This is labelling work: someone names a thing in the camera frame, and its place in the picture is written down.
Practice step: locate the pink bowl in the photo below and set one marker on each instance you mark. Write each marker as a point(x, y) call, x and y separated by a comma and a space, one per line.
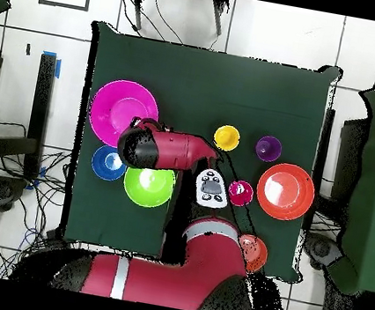
point(110, 105)

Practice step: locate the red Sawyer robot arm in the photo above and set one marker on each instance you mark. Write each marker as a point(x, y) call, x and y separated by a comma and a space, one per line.
point(212, 256)

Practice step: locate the yellow cup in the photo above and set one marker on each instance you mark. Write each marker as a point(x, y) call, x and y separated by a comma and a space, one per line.
point(226, 138)

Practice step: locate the green bowl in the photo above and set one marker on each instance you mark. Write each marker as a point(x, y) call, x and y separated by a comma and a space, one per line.
point(147, 187)

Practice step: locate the red cup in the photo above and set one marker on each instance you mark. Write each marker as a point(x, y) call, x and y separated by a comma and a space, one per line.
point(243, 195)

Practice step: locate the purple cup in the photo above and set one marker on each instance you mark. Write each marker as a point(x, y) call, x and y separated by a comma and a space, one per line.
point(268, 149)

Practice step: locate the blue bowl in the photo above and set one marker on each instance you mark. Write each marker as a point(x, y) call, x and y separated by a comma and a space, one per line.
point(101, 165)

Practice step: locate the large orange bowl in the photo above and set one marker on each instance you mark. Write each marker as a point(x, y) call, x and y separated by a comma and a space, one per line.
point(284, 192)

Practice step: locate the small orange bowl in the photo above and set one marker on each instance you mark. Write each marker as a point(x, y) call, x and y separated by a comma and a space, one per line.
point(255, 254)

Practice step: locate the blue tape strip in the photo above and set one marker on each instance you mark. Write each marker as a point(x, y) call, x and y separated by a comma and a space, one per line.
point(57, 69)

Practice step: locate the black metal stand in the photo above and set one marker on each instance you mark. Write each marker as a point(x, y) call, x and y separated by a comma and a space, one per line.
point(41, 100)

